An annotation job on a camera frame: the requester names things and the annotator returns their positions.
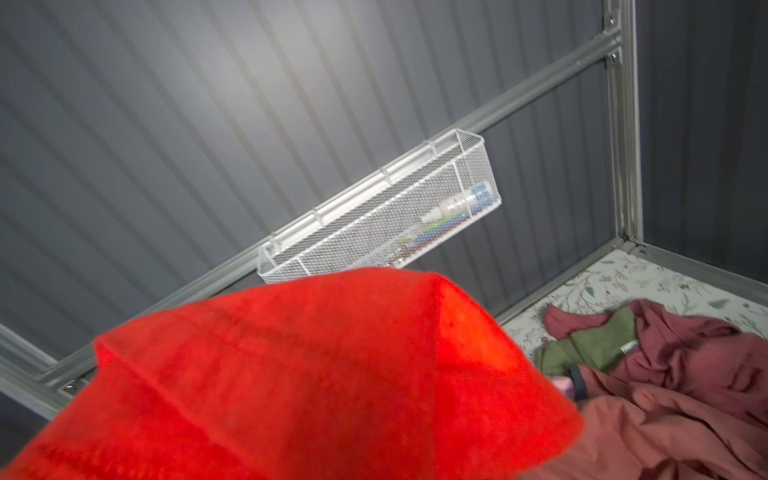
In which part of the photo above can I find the red cloth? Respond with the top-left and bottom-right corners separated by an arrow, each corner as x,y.
1,268 -> 584,479

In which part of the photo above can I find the white tube in basket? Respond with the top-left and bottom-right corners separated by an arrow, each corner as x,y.
420,181 -> 494,223

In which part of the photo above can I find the light pink shirt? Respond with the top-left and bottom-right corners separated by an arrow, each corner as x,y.
550,376 -> 575,399

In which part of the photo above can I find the olive green shirt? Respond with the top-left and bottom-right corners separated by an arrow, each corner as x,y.
533,305 -> 639,376

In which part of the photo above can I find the dusty rose shirt grey trim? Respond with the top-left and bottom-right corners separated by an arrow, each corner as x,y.
520,367 -> 767,479

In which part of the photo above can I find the maroon shirt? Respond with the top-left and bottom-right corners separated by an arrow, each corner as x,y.
565,300 -> 767,428

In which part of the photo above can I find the white wire mesh basket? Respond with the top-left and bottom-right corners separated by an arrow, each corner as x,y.
257,129 -> 502,284

